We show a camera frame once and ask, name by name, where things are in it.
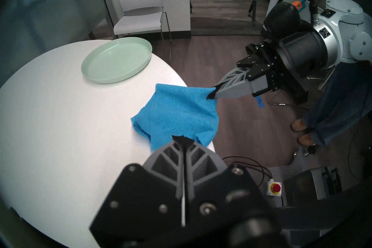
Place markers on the red emergency stop button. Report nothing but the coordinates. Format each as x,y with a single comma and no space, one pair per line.
274,188

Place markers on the pale green round plate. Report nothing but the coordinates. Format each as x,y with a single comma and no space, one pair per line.
116,60

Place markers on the blue floor tape mark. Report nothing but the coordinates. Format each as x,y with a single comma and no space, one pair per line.
260,102

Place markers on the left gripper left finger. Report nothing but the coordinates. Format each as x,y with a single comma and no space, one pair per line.
145,201

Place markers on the blue microfiber napkin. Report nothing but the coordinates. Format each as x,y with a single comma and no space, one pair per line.
180,113

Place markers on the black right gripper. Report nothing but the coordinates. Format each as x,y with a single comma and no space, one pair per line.
290,58

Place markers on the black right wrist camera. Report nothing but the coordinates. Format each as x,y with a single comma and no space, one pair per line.
282,20

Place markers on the person in blue jeans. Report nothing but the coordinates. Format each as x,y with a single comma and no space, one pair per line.
337,105

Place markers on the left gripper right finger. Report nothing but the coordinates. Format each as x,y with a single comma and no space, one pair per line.
221,195

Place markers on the black star knob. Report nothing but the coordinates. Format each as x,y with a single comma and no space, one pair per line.
311,150

